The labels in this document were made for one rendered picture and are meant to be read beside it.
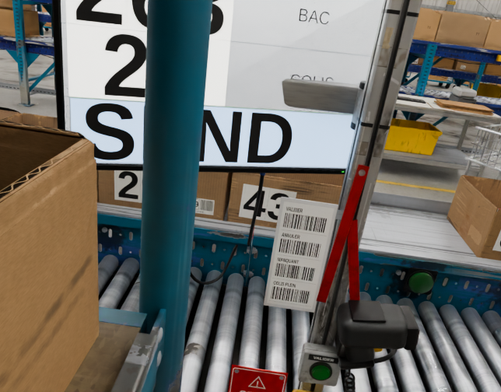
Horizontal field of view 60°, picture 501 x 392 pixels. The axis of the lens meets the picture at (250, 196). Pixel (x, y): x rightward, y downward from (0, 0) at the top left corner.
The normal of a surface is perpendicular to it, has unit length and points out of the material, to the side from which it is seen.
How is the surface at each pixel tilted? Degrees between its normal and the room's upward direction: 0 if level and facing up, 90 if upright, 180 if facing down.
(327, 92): 90
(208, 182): 90
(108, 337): 0
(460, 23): 90
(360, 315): 8
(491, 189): 90
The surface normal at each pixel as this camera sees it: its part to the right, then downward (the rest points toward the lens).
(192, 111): 0.65, 0.37
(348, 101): 0.04, 0.40
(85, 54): 0.28, 0.35
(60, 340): 0.99, 0.16
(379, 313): -0.02, -0.92
